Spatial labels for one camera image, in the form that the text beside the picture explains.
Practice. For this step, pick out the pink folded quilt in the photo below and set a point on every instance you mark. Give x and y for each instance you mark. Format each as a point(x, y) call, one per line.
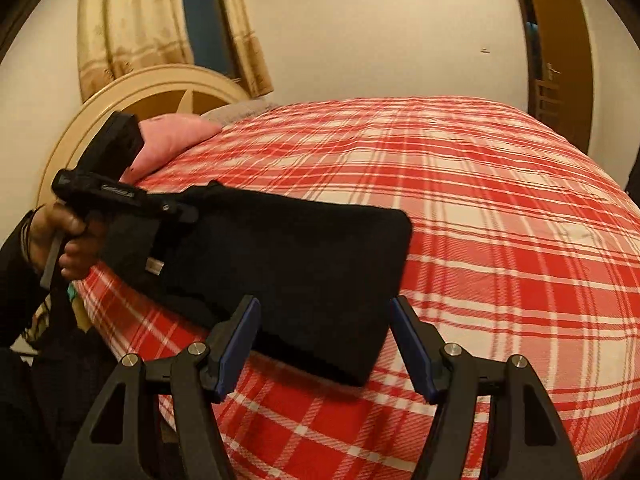
point(170, 140)

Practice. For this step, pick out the wide beige floral curtain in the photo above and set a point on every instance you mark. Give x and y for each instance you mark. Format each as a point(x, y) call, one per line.
point(130, 20)

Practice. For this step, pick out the black pants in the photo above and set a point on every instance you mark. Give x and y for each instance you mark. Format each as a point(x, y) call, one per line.
point(300, 270)

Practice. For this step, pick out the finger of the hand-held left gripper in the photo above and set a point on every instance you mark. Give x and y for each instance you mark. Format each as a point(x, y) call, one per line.
point(130, 240)

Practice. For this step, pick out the bed with red plaid sheet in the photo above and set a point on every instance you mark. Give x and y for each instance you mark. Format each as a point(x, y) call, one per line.
point(500, 210)

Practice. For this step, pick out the teal cloth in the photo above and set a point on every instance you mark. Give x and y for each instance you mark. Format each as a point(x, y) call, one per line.
point(72, 294)

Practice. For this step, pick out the narrow beige floral curtain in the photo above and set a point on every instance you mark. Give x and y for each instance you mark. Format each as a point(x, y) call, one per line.
point(247, 35)

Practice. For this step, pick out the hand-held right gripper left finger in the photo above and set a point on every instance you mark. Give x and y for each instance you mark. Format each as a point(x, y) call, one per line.
point(237, 345)

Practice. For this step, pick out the dark door frame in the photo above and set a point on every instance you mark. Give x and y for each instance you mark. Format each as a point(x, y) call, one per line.
point(520, 35)

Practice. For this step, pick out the grey patterned pillow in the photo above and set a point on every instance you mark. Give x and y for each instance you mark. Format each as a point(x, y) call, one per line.
point(235, 110)

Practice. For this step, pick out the brown wooden door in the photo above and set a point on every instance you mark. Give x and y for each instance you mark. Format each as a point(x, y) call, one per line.
point(565, 50)

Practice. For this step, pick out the cream and brown headboard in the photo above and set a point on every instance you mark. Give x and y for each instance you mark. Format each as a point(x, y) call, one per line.
point(150, 85)

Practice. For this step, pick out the person's left hand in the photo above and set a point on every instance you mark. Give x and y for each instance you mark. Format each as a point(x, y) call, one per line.
point(75, 232)

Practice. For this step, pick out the window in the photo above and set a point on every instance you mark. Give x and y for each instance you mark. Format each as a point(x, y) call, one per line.
point(205, 20)

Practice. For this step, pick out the person's dark clothing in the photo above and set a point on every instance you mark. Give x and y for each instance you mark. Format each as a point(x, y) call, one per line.
point(30, 410)

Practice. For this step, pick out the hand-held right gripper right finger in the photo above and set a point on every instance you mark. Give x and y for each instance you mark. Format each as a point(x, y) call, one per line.
point(410, 350)

